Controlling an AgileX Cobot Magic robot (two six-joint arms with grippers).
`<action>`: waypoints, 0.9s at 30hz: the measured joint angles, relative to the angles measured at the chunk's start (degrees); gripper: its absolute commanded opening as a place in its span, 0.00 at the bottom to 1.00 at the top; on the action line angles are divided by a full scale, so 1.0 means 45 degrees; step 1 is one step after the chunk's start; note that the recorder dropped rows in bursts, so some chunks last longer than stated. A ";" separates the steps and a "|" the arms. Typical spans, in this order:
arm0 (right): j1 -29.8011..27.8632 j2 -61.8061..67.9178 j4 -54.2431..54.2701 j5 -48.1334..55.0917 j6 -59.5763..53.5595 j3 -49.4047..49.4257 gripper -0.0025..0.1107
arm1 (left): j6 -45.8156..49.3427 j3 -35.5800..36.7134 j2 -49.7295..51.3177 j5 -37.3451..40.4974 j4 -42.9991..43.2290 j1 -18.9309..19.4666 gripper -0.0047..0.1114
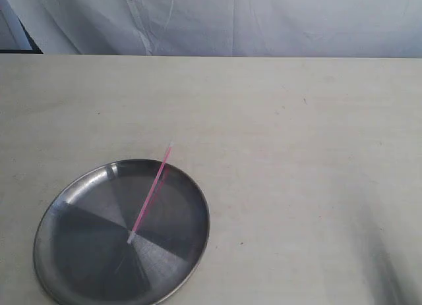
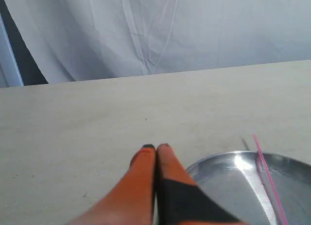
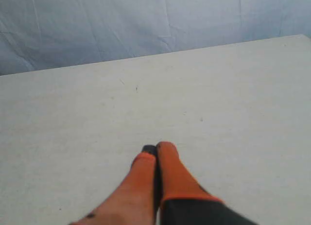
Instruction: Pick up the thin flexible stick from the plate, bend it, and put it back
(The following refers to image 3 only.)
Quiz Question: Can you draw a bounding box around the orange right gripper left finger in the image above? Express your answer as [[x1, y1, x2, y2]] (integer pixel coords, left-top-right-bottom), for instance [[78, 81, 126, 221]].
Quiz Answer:
[[72, 145, 157, 225]]

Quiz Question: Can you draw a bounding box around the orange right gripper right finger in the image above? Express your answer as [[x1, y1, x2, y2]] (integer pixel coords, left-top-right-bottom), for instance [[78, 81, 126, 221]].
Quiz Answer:
[[156, 141, 254, 225]]

